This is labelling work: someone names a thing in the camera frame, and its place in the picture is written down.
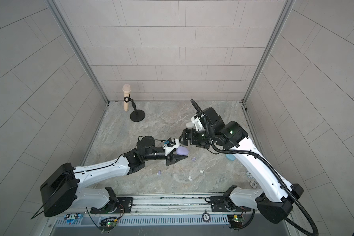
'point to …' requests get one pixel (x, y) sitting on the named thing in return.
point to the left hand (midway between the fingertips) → (188, 154)
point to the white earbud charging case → (190, 124)
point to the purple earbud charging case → (182, 150)
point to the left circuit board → (111, 223)
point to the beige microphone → (126, 89)
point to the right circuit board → (235, 220)
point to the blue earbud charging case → (230, 157)
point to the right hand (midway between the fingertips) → (184, 142)
